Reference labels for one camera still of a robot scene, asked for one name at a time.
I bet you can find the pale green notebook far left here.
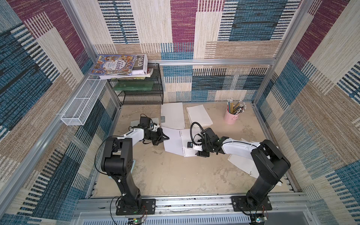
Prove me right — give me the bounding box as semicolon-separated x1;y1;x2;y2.
129;121;140;128

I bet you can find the black wire shelf rack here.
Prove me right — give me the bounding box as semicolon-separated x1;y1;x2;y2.
109;63;164;105

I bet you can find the green folder on shelf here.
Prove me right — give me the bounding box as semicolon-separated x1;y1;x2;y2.
113;81;154;92

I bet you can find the torn white notebook page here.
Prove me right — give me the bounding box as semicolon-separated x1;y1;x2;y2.
270;145;282;183

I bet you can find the folio book black white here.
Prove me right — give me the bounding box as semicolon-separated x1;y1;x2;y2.
131;54;148;76

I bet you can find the colourful picture book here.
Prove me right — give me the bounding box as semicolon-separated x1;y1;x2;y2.
90;54;137;76

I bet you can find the pink pencil cup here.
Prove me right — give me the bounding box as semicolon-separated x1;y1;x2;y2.
224;109;238;125

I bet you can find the grey-green notebook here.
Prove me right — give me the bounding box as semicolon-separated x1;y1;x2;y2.
187;105;213;127

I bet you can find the aluminium front rail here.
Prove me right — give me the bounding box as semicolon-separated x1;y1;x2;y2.
72;192;313;218

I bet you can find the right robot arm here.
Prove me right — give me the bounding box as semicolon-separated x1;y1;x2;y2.
190;128;291;210

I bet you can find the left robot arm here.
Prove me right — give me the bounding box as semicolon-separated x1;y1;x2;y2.
100;126;170;216

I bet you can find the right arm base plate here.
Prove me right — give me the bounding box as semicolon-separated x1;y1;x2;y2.
230;196;273;212

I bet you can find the white wire mesh basket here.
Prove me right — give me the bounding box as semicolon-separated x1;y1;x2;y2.
61;78;106;126

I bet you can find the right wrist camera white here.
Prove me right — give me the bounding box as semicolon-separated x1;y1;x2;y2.
187;142;202;151

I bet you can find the white spiral notebook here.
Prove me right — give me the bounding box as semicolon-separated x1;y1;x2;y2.
160;102;185;129

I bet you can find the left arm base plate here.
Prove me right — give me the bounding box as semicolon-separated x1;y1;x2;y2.
115;199;156;216

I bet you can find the bundle of pencils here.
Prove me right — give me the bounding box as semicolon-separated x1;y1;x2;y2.
227;98;247;115

